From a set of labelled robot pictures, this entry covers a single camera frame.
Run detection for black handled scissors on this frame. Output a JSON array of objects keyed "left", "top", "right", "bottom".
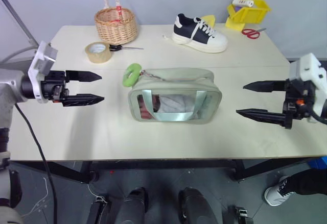
[{"left": 109, "top": 44, "right": 145, "bottom": 52}]

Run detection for person's white sneaker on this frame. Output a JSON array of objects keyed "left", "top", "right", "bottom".
[{"left": 264, "top": 175, "right": 294, "bottom": 207}]

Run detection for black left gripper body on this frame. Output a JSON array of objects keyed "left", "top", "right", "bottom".
[{"left": 40, "top": 70, "right": 69, "bottom": 103}]

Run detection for brown packing tape roll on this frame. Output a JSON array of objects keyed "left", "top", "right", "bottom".
[{"left": 84, "top": 41, "right": 112, "bottom": 64}]

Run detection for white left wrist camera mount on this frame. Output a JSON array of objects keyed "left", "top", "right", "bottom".
[{"left": 27, "top": 40, "right": 58, "bottom": 104}]

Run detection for white string on floor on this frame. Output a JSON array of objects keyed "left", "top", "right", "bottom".
[{"left": 21, "top": 177, "right": 105, "bottom": 218}]

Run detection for person's black trouser leg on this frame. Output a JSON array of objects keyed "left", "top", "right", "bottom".
[{"left": 282, "top": 161, "right": 327, "bottom": 196}]

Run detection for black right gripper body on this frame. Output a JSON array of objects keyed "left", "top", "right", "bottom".
[{"left": 282, "top": 78, "right": 317, "bottom": 130}]

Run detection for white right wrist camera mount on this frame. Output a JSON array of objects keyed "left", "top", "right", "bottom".
[{"left": 288, "top": 53, "right": 327, "bottom": 124}]

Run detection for wicker basket with rope handle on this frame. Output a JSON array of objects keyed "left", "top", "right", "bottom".
[{"left": 94, "top": 0, "right": 139, "bottom": 46}]

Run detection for yellow cloth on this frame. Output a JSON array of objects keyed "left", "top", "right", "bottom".
[{"left": 200, "top": 14, "right": 218, "bottom": 29}]

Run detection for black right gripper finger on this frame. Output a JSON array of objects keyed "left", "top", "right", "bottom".
[
  {"left": 242, "top": 80, "right": 290, "bottom": 93},
  {"left": 236, "top": 108, "right": 289, "bottom": 126}
]

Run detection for red handled scissors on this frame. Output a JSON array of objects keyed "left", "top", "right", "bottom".
[{"left": 241, "top": 27, "right": 267, "bottom": 40}]

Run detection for white and black sneaker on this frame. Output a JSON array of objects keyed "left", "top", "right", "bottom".
[{"left": 162, "top": 13, "right": 228, "bottom": 54}]

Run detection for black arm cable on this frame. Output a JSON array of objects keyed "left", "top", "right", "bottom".
[
  {"left": 14, "top": 102, "right": 58, "bottom": 224},
  {"left": 305, "top": 101, "right": 327, "bottom": 126}
]

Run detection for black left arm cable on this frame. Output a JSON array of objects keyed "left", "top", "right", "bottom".
[{"left": 14, "top": 102, "right": 58, "bottom": 224}]

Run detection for blue box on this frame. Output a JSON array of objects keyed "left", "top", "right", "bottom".
[{"left": 306, "top": 157, "right": 327, "bottom": 173}]

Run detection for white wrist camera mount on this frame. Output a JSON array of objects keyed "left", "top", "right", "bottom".
[
  {"left": 27, "top": 40, "right": 58, "bottom": 104},
  {"left": 288, "top": 53, "right": 327, "bottom": 124}
]

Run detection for green ring zipper charm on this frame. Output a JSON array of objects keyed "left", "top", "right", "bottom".
[{"left": 122, "top": 63, "right": 143, "bottom": 88}]

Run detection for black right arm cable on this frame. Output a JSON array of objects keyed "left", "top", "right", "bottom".
[{"left": 305, "top": 101, "right": 327, "bottom": 126}]

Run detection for grey metal pole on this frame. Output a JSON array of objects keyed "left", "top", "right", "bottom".
[{"left": 0, "top": 0, "right": 39, "bottom": 50}]

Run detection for yellow plastic bin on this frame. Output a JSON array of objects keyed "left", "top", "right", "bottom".
[{"left": 225, "top": 0, "right": 272, "bottom": 31}]

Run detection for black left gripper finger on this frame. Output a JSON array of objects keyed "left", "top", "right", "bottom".
[
  {"left": 65, "top": 69, "right": 103, "bottom": 83},
  {"left": 61, "top": 94, "right": 105, "bottom": 107}
]

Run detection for black table frame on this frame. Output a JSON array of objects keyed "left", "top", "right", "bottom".
[{"left": 10, "top": 159, "right": 320, "bottom": 185}]

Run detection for pale green transparent pouch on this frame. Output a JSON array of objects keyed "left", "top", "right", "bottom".
[{"left": 127, "top": 67, "right": 223, "bottom": 125}]

